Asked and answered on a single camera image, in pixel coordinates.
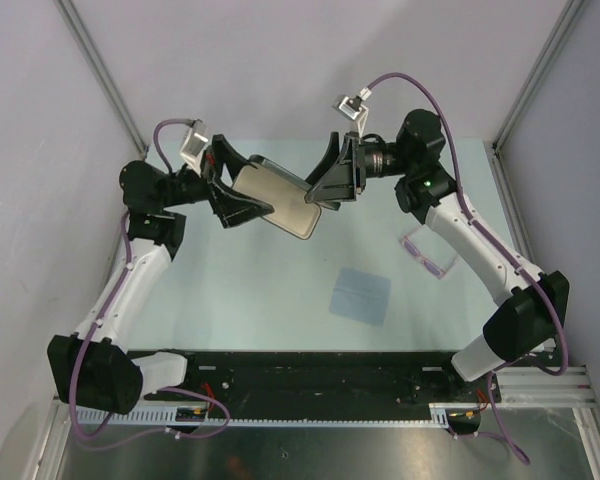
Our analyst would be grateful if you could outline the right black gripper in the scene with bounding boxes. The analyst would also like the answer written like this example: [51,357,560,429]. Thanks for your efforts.
[299,131,414,203]

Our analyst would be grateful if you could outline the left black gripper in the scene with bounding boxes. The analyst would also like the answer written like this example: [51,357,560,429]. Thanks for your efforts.
[160,135,273,228]

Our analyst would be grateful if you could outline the black glasses case beige lining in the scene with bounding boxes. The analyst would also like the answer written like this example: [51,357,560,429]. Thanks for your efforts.
[232,155,341,240]

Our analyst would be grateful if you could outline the light blue cleaning cloth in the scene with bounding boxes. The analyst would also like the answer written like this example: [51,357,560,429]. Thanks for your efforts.
[329,268,391,326]

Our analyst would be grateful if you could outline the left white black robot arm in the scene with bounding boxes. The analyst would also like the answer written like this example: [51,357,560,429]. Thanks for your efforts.
[47,135,273,414]

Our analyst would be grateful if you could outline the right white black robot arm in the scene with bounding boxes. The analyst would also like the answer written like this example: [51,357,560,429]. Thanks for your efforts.
[305,105,569,401]

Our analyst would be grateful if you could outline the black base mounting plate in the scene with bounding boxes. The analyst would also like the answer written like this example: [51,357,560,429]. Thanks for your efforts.
[129,349,566,422]

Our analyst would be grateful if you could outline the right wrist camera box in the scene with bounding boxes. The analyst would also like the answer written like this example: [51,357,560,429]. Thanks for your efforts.
[333,87,371,138]

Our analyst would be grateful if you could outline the pink frame purple sunglasses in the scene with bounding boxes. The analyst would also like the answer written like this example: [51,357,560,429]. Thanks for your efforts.
[399,226,459,280]

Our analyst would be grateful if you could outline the right aluminium frame post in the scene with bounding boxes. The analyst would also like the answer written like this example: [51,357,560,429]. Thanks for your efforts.
[494,0,589,154]

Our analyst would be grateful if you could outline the aluminium frame post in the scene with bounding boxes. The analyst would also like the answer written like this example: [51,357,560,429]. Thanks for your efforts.
[53,0,149,159]
[494,0,589,154]

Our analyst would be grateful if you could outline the left aluminium frame post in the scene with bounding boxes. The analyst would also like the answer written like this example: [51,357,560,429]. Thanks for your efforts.
[53,0,149,159]

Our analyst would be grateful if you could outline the grey slotted cable duct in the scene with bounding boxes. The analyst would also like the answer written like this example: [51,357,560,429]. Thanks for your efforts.
[74,402,486,431]

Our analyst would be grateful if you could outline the aluminium extrusion rail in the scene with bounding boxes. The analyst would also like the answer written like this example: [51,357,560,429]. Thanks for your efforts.
[494,367,597,408]

